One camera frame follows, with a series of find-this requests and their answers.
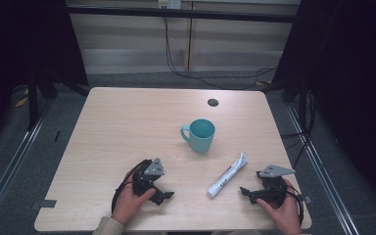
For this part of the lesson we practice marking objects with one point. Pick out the white wall power outlet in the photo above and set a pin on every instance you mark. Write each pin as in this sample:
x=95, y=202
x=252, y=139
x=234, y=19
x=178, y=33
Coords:
x=169, y=4

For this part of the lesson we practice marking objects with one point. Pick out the black metal stand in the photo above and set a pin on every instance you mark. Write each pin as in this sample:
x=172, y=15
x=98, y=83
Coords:
x=303, y=111
x=32, y=98

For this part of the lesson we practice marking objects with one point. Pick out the person's left hand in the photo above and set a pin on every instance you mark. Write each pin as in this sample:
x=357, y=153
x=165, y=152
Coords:
x=129, y=204

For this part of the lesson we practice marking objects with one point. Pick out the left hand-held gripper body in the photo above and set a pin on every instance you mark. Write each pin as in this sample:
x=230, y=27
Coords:
x=141, y=182

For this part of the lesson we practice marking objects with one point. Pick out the round black table grommet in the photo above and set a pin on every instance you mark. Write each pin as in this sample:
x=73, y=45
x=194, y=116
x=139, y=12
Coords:
x=213, y=102

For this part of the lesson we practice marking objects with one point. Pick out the white toothpaste tube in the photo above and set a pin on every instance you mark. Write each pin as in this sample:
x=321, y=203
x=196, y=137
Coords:
x=227, y=176

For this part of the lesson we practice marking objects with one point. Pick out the person's right hand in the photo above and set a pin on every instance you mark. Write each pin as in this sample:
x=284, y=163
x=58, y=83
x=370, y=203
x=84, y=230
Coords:
x=285, y=213

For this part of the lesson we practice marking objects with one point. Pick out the teal mug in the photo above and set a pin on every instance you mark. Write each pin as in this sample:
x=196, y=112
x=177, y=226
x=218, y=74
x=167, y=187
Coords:
x=199, y=135

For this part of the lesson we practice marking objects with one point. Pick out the yellow floor object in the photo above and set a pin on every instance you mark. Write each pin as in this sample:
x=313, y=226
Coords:
x=21, y=102

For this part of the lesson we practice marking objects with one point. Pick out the small grey tape piece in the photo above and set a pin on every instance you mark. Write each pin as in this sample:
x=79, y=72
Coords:
x=307, y=199

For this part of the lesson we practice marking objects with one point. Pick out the black curtain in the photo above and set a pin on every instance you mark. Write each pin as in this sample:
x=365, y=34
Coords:
x=23, y=39
x=349, y=81

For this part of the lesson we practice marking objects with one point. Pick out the black horizontal bar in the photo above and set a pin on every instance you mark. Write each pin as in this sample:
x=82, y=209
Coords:
x=176, y=13

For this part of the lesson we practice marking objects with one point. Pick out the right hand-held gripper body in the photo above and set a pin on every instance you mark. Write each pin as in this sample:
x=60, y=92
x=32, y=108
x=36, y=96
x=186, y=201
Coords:
x=272, y=189

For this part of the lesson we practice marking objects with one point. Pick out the silver floor rail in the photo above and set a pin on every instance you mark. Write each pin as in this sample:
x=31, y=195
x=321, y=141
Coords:
x=323, y=176
x=8, y=169

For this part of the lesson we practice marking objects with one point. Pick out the grey tape strip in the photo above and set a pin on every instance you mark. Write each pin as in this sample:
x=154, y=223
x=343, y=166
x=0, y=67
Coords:
x=47, y=203

